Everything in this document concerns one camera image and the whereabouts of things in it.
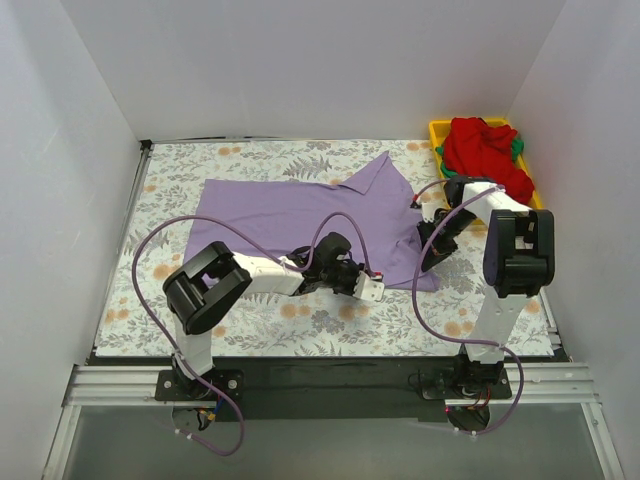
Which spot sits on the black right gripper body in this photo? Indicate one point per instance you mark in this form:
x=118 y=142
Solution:
x=439 y=239

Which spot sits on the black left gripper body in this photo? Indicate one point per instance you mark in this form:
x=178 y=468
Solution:
x=347 y=279

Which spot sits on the purple t shirt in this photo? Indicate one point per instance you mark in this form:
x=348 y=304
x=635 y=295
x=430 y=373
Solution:
x=371 y=209

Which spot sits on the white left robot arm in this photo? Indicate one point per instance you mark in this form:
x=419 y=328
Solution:
x=202 y=292

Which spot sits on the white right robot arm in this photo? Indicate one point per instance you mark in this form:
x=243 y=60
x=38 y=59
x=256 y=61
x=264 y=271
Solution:
x=518 y=261

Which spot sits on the floral patterned table mat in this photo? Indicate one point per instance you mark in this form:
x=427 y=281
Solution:
x=137 y=323

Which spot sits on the red t shirt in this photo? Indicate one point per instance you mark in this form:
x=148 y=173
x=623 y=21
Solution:
x=474 y=148

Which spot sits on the green t shirt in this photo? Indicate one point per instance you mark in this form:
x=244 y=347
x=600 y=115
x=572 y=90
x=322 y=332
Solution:
x=517 y=148

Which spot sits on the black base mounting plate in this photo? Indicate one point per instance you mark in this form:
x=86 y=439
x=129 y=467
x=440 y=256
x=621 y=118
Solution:
x=275 y=388

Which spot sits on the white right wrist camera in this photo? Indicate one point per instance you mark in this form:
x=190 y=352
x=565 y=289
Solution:
x=428 y=210

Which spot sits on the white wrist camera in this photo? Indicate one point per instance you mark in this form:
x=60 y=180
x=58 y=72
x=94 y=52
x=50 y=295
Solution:
x=428 y=210
x=369 y=287

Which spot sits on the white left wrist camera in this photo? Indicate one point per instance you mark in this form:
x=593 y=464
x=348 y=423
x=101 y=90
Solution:
x=369 y=287

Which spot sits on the aluminium frame rail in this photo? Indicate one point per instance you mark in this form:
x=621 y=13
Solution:
x=544 y=383

